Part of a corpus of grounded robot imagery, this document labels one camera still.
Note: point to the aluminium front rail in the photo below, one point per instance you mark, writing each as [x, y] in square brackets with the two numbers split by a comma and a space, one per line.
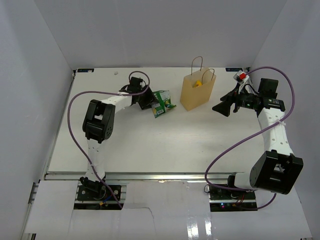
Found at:
[132, 176]

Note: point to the blue label right corner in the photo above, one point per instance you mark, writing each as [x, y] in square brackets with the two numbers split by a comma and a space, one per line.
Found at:
[233, 69]

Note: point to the brown paper bag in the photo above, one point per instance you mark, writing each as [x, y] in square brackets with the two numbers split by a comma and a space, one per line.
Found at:
[192, 97]

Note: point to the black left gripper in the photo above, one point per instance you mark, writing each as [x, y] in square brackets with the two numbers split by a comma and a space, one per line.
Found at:
[150, 98]

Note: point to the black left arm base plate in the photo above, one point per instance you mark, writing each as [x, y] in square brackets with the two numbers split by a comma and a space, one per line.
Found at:
[103, 194]

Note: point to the yellow snack packet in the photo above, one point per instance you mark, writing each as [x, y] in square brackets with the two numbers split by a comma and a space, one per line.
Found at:
[197, 84]

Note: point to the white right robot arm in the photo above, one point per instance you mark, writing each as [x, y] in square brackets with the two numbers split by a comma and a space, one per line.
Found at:
[278, 168]

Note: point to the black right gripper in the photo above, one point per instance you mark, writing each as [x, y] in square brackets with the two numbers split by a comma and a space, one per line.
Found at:
[224, 107]

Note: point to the blue label left corner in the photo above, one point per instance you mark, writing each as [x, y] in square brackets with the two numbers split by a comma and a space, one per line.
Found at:
[85, 70]

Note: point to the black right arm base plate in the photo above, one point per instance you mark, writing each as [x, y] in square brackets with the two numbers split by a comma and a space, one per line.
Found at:
[219, 194]

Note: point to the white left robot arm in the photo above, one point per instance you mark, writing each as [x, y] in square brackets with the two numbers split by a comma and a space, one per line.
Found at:
[98, 126]

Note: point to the green snack packet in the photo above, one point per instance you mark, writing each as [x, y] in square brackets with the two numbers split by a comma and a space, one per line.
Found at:
[163, 104]

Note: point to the blue label corner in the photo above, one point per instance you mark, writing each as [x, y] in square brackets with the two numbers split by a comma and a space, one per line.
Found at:
[233, 69]
[85, 70]

